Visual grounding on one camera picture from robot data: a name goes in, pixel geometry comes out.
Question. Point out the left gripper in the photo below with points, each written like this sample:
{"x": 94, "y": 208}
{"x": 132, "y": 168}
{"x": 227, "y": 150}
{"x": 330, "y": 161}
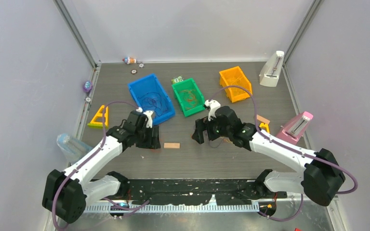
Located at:
{"x": 152, "y": 142}

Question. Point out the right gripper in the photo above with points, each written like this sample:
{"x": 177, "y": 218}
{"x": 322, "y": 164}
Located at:
{"x": 202, "y": 124}

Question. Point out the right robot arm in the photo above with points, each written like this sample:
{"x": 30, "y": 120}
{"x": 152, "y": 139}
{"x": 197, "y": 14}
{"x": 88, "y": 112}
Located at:
{"x": 315, "y": 173}

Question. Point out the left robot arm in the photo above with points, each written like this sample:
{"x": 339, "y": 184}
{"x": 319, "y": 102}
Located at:
{"x": 67, "y": 193}

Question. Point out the green plastic bin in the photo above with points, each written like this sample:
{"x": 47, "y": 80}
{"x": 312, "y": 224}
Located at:
{"x": 189, "y": 97}

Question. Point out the blue plastic bin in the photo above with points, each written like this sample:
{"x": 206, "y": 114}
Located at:
{"x": 149, "y": 94}

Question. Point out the green gear toy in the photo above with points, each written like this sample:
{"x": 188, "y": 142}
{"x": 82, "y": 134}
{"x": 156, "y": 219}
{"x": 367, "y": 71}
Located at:
{"x": 177, "y": 80}

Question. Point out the yellow triangular toy left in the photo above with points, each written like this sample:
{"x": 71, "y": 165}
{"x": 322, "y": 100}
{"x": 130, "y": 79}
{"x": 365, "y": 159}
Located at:
{"x": 100, "y": 119}

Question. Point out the yellow triangular toy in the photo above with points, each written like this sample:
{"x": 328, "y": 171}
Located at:
{"x": 265, "y": 127}
{"x": 100, "y": 119}

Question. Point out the small wooden block right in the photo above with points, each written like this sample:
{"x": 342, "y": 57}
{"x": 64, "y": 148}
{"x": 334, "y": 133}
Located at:
{"x": 262, "y": 119}

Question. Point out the orange plastic bin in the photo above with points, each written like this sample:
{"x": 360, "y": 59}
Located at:
{"x": 235, "y": 76}

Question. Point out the yellow triangular toy right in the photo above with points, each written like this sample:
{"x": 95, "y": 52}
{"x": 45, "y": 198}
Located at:
{"x": 265, "y": 127}

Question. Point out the clear blue plastic container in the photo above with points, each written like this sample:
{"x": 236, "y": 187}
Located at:
{"x": 72, "y": 148}

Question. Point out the purple round toy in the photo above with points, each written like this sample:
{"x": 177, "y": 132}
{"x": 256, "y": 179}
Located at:
{"x": 87, "y": 86}

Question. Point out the small toy figurine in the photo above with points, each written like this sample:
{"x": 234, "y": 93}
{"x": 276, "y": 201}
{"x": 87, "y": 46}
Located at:
{"x": 129, "y": 60}

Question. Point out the white metronome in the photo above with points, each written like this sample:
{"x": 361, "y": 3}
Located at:
{"x": 269, "y": 75}

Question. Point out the pink metronome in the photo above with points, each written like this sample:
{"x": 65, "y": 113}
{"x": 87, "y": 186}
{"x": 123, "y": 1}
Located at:
{"x": 294, "y": 129}

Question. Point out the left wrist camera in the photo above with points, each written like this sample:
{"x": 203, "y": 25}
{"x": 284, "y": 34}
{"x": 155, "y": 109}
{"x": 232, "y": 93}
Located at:
{"x": 149, "y": 116}

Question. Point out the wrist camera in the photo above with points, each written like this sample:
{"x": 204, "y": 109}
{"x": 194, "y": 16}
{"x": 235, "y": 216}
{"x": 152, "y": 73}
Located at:
{"x": 212, "y": 106}
{"x": 149, "y": 116}

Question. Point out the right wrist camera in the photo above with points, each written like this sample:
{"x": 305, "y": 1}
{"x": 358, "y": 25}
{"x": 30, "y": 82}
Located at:
{"x": 212, "y": 106}

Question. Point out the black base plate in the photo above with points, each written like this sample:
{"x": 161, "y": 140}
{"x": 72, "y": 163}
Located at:
{"x": 194, "y": 192}

